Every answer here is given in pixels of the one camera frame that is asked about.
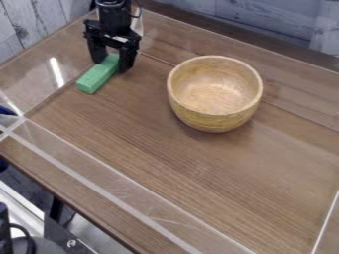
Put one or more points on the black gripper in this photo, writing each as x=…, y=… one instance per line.
x=124, y=40

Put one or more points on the green rectangular block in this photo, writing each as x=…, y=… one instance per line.
x=99, y=74

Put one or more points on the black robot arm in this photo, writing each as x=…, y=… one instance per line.
x=114, y=15

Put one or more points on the light wooden bowl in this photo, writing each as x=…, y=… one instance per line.
x=214, y=92

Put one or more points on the black table leg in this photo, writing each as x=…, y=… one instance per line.
x=56, y=210

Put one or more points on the clear acrylic tray enclosure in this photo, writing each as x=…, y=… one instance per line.
x=167, y=189

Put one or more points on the black metal bracket with bolt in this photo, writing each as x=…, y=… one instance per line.
x=56, y=233

